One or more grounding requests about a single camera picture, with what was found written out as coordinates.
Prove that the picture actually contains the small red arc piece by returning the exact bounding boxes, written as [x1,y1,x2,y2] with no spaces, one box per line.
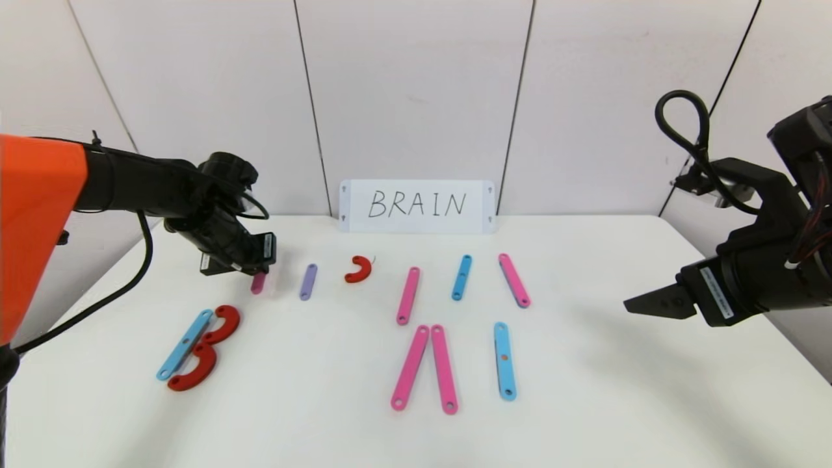
[344,255,374,285]

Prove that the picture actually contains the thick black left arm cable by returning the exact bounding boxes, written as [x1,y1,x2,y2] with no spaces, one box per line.
[0,211,155,391]

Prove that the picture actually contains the large red arc piece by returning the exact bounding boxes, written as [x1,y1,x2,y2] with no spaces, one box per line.
[203,305,242,345]
[168,343,219,391]

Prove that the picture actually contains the blue bar with orange hole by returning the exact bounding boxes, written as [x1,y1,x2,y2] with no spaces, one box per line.
[492,321,517,401]

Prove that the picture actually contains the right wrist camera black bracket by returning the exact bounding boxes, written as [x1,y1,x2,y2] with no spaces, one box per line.
[669,156,790,209]

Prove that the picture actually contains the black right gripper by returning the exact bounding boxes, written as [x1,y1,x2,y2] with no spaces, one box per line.
[623,236,804,328]

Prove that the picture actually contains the long light blue flat bar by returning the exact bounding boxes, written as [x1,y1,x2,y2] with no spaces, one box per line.
[157,309,216,382]

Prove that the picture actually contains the looped black right arm cable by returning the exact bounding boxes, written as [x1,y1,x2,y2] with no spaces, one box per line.
[655,90,761,215]

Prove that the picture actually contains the short blue flat bar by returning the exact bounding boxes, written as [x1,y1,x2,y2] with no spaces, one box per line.
[450,254,473,302]

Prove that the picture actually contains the white sign reading BRAIN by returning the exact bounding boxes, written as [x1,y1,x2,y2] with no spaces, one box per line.
[338,180,496,235]

